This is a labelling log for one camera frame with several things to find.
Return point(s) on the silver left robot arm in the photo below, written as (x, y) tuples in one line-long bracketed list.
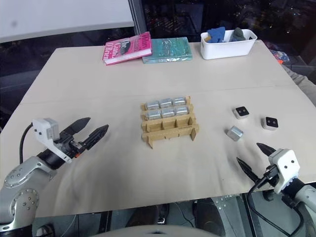
[(19, 177)]

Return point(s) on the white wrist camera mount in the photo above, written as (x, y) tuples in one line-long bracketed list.
[(286, 163), (42, 128)]

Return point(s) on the wooden grid rack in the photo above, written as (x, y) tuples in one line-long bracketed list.
[(170, 133)]

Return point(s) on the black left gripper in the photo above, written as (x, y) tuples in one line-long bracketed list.
[(71, 145)]

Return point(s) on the dark rounded shape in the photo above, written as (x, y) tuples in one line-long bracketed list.
[(208, 209)]

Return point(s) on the teal book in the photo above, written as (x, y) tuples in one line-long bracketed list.
[(169, 49)]

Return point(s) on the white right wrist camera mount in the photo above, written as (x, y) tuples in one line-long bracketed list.
[(286, 163)]

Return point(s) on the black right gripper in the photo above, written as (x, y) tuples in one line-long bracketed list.
[(270, 180)]

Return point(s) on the dark window frame post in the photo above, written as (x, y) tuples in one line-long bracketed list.
[(138, 17)]

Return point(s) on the white plastic bin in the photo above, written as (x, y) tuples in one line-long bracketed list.
[(227, 49)]

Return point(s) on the beige fabric object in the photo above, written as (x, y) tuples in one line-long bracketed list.
[(303, 84)]

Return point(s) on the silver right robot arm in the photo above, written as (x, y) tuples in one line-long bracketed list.
[(307, 197)]

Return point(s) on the dark grey cloth item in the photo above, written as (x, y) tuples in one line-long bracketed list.
[(239, 34)]

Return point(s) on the blue cloth item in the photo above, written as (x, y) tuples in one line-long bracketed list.
[(216, 34)]

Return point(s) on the white board panel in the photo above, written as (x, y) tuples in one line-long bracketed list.
[(61, 17)]

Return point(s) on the grey robot torso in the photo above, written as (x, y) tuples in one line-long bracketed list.
[(158, 232)]

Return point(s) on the colourful small items pile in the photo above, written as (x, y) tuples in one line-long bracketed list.
[(280, 55)]

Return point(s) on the pink hardcover book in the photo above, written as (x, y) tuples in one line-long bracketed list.
[(126, 48)]

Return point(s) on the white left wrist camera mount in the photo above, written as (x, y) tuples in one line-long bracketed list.
[(42, 128)]

